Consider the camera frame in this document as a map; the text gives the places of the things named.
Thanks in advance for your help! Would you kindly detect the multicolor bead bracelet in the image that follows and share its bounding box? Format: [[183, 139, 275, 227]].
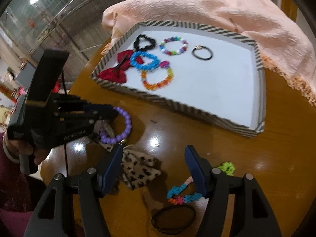
[[158, 36, 189, 56]]

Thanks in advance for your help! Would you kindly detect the black scrunchie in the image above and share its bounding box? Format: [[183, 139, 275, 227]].
[[133, 34, 156, 52]]

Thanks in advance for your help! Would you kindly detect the black hair tie gold charm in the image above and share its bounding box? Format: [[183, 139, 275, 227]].
[[192, 45, 213, 61]]

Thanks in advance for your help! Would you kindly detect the purple bead bracelet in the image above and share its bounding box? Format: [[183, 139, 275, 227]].
[[99, 106, 133, 145]]

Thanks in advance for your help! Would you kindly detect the plain black hair tie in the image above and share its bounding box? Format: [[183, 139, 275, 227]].
[[150, 204, 198, 235]]

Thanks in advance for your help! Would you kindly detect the colorful flower bead bracelet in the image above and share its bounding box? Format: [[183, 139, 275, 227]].
[[166, 176, 204, 206]]

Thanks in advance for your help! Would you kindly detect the blue bead bracelet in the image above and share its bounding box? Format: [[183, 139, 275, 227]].
[[130, 50, 161, 72]]

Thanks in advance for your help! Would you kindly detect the rainbow orange bead bracelet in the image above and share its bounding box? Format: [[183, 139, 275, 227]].
[[140, 60, 175, 91]]

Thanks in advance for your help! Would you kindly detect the striped white jewelry tray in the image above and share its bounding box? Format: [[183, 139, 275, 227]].
[[91, 20, 266, 137]]

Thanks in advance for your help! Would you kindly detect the black cable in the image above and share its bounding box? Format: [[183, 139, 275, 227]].
[[60, 68, 70, 178]]

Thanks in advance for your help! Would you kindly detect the neon green scrunchie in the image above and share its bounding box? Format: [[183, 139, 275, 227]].
[[217, 162, 235, 176]]

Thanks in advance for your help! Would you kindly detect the person's left hand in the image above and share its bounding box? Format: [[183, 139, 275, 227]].
[[3, 133, 51, 165]]

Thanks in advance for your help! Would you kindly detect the red bow hair clip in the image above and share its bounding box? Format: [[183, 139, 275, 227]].
[[98, 50, 134, 84]]

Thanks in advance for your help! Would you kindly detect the magenta sleeve forearm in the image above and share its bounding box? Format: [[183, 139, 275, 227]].
[[1, 132, 46, 236]]

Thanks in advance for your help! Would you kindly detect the leopard print bow scrunchie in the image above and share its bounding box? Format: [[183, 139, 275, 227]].
[[98, 120, 162, 191]]

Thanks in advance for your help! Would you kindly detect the peach textured fringed scarf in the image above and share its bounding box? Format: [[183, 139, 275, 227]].
[[102, 0, 315, 104]]

